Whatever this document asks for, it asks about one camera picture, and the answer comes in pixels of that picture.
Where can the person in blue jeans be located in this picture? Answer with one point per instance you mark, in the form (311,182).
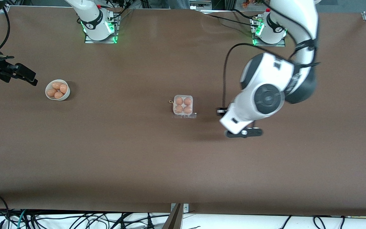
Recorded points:
(178,3)

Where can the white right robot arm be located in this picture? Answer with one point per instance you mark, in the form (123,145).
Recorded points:
(97,22)

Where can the white round bowl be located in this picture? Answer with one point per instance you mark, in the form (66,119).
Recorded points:
(66,94)

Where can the dark metal bar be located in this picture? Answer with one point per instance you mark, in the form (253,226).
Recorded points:
(174,219)

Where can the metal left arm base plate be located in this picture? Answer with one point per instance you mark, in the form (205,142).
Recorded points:
(258,43)

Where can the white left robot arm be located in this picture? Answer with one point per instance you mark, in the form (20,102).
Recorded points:
(265,82)

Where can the brown egg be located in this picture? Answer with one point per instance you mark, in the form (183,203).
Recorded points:
(58,95)
(56,85)
(187,110)
(187,101)
(179,109)
(51,92)
(179,101)
(63,88)

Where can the clear plastic egg box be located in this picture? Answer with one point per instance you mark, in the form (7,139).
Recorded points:
(183,115)

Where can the silver table edge bracket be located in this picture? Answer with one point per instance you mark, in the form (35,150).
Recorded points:
(186,208)

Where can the orange background items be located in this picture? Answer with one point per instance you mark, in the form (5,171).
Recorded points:
(253,3)

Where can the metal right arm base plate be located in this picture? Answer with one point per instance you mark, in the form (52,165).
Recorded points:
(89,40)

